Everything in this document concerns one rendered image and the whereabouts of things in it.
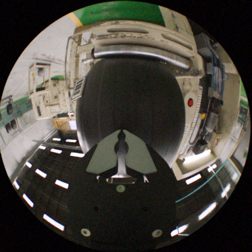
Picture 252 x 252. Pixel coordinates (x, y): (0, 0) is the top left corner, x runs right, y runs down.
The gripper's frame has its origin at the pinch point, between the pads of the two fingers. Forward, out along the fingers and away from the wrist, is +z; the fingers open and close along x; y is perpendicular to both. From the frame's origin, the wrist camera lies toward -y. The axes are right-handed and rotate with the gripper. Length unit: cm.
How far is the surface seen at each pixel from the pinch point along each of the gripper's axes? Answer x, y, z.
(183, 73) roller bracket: 25.2, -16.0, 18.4
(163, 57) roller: 12.8, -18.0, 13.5
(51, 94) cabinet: -344, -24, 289
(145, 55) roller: 7.1, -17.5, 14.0
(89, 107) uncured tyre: -6.0, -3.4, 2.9
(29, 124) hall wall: -1090, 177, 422
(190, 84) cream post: 32.6, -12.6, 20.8
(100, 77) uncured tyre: -4.2, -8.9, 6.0
